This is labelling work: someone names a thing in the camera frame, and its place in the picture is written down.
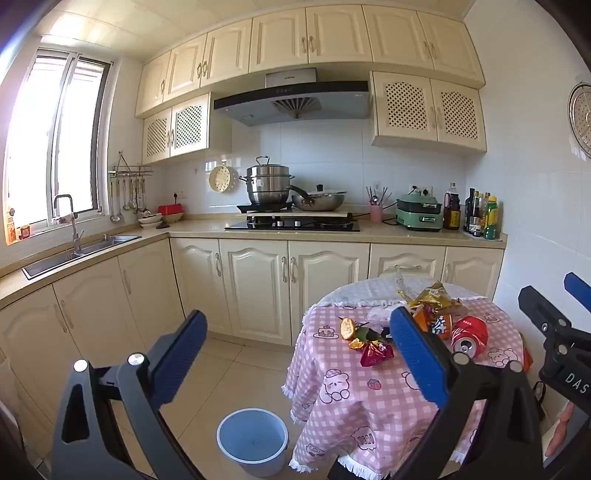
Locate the white bowls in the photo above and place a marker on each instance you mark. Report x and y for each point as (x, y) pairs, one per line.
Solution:
(150, 220)

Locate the cream upper wall cabinets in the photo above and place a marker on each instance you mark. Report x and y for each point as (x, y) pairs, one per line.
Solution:
(332, 37)

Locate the grey range hood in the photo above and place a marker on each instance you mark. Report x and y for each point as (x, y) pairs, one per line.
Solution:
(295, 99)

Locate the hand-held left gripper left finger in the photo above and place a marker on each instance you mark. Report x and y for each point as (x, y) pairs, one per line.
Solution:
(180, 355)

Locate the steel kitchen sink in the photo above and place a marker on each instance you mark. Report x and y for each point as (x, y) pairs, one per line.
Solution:
(55, 263)

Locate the round steel steamer rack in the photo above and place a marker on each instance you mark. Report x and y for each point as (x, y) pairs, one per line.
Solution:
(581, 120)

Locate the large dark sauce bottle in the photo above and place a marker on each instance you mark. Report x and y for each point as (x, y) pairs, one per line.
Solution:
(451, 214)

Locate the dark glass bottle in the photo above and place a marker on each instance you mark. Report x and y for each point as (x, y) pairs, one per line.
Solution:
(471, 214)

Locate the pink utensil holder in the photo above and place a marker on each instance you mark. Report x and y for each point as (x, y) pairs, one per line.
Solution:
(376, 213)

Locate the small jar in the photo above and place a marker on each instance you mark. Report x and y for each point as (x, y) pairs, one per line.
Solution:
(24, 231)

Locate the green electric cooker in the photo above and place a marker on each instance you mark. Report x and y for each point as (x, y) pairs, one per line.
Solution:
(418, 212)

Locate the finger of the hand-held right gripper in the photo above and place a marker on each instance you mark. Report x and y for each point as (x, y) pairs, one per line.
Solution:
(577, 286)
(538, 304)

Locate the person's right hand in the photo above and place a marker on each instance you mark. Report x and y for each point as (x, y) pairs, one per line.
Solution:
(559, 429)

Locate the steel kitchen faucet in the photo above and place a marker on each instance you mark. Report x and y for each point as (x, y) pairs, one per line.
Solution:
(76, 235)

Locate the white crumpled tissue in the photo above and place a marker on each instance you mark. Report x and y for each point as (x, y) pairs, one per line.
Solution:
(379, 314)

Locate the kitchen window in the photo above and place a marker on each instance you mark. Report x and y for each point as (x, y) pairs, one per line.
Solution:
(41, 138)

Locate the orange bottle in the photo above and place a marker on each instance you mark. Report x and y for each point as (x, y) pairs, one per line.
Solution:
(11, 228)

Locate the hanging steel ladle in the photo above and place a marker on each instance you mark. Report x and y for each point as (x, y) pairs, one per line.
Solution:
(144, 210)
(114, 214)

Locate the red container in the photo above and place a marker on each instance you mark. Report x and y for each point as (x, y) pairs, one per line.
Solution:
(171, 210)

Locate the steel wok with lid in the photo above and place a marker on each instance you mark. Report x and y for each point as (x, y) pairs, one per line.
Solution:
(321, 199)

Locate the orange peel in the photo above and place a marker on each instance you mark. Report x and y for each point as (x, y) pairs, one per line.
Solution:
(347, 327)

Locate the orange snack packet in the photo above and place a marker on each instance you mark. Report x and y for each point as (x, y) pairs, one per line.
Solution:
(438, 323)

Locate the steel utensil rack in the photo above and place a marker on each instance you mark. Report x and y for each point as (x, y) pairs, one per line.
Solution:
(131, 171)

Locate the cream lattice door cabinet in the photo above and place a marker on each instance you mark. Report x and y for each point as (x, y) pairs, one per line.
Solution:
(184, 127)
(429, 110)

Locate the green yellow bottle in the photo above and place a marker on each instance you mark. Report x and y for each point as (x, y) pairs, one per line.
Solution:
(491, 219)

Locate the pink checkered tablecloth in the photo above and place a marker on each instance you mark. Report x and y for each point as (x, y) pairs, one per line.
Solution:
(360, 397)

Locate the crushed red soda can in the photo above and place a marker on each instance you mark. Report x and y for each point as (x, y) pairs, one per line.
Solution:
(471, 334)

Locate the clear plastic wrapper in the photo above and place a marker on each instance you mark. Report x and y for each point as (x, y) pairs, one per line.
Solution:
(400, 286)

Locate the red candy wrapper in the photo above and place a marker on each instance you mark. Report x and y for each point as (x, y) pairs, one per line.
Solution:
(376, 354)

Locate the steel steamer pot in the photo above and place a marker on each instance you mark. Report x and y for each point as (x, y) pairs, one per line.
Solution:
(267, 184)

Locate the gold snack packet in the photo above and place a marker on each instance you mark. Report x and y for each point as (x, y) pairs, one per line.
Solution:
(434, 295)

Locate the black gas stove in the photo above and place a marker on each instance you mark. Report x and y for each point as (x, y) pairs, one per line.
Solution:
(291, 225)

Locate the small gold orange wrapper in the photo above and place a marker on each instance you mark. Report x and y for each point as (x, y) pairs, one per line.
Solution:
(356, 344)

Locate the cream base cabinets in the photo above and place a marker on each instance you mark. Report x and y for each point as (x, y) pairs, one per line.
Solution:
(254, 286)

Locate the cream perforated round tray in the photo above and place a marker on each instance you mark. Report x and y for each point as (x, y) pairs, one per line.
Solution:
(223, 179)

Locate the bundle of chopsticks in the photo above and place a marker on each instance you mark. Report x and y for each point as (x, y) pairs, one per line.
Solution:
(376, 196)

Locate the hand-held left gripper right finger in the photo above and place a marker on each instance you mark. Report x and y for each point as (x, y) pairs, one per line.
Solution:
(418, 355)

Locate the light blue plastic bucket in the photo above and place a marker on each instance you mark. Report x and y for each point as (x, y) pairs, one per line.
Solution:
(251, 443)

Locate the dark green leafy scrap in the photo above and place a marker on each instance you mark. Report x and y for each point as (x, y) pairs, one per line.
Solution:
(373, 333)

